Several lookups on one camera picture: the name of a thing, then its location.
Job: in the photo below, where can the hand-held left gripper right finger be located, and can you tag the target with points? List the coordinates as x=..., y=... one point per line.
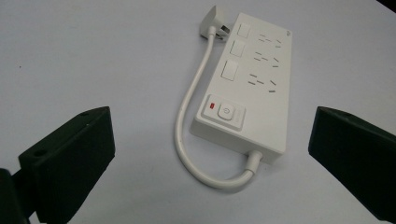
x=358, y=155

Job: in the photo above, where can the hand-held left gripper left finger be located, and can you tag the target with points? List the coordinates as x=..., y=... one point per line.
x=67, y=165

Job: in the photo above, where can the white power strip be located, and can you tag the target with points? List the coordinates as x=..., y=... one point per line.
x=258, y=93

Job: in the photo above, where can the white power plug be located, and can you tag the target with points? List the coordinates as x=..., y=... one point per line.
x=214, y=23

